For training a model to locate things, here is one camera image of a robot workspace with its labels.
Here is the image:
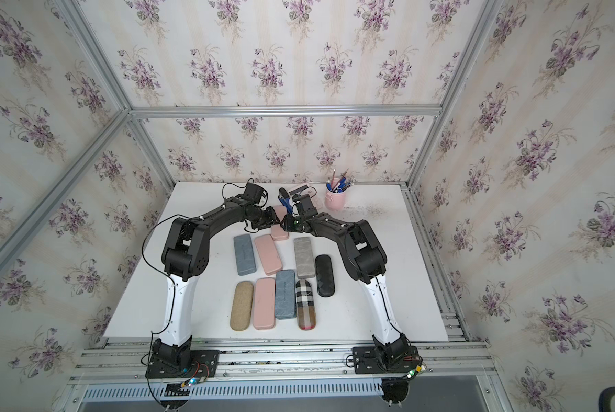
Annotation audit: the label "pink grey case back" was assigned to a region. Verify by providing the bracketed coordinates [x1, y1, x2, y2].
[270, 205, 290, 241]

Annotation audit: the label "grey glasses case red glasses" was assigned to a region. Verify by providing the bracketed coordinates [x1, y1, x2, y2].
[293, 237, 316, 279]

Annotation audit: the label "pink case white glasses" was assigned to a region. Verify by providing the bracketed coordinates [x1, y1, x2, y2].
[254, 234, 283, 276]

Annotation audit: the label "grey case yellow lining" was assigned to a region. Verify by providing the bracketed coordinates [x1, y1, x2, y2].
[233, 234, 257, 276]

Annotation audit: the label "black tan glasses case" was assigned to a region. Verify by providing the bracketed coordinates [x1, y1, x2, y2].
[315, 254, 336, 298]

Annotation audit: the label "teal glasses case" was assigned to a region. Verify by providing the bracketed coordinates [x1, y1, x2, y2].
[274, 270, 297, 319]

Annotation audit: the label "plaid glasses case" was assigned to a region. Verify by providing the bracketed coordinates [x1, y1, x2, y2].
[295, 279, 316, 331]

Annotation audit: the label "beige glasses case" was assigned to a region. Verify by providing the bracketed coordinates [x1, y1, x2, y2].
[230, 281, 254, 331]

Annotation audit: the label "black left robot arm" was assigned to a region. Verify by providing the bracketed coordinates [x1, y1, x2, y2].
[151, 197, 281, 373]

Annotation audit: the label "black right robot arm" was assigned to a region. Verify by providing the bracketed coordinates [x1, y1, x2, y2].
[278, 188, 412, 372]

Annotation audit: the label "blue stapler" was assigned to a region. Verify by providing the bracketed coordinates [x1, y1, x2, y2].
[278, 187, 293, 216]

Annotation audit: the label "pink pen cup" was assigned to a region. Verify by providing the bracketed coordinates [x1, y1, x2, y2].
[325, 190, 346, 211]

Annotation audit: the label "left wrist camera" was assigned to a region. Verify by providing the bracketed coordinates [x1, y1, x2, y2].
[241, 182, 268, 205]

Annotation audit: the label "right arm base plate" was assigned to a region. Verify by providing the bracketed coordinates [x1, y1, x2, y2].
[351, 346, 424, 375]

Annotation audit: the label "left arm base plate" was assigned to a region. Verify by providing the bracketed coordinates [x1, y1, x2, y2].
[145, 350, 220, 379]

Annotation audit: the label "aluminium rail frame front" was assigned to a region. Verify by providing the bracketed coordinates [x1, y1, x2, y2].
[52, 341, 512, 411]

